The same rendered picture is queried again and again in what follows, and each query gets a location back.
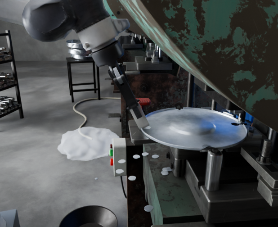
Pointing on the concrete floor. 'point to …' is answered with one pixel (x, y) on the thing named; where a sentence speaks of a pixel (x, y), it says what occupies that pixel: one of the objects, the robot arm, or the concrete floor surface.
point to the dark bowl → (90, 217)
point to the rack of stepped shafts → (2, 82)
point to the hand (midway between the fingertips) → (139, 115)
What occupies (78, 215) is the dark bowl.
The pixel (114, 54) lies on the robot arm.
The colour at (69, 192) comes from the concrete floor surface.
